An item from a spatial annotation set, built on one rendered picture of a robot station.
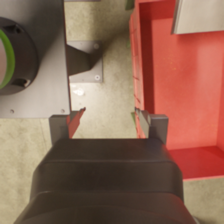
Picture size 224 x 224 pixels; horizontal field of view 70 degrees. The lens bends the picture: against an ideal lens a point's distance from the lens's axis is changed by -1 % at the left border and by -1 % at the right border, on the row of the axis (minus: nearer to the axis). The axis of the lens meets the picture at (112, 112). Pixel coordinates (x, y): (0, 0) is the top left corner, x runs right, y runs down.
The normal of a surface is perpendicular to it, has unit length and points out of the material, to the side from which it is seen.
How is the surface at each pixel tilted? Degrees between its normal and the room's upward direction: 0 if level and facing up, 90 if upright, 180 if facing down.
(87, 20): 0
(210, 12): 30
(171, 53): 0
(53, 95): 0
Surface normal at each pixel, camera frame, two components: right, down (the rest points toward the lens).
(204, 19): 0.04, 0.72
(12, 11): 0.00, 0.28
